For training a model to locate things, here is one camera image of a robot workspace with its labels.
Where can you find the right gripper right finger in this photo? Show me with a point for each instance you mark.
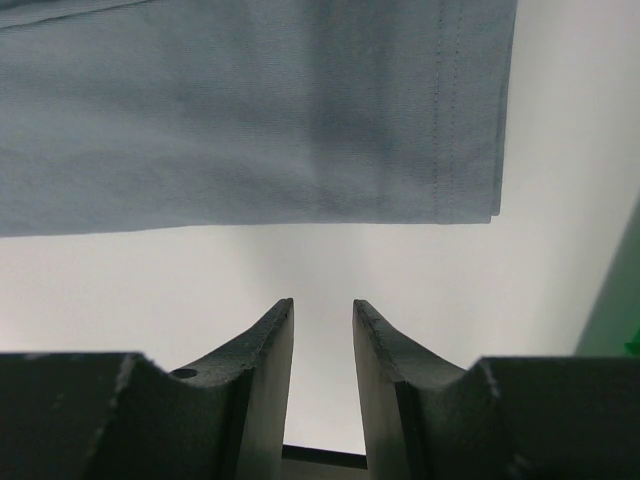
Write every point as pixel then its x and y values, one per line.
pixel 504 418

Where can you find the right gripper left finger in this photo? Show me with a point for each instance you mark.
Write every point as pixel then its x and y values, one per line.
pixel 119 416

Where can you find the grey-blue t shirt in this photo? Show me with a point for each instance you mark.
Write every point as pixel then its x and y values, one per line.
pixel 134 115

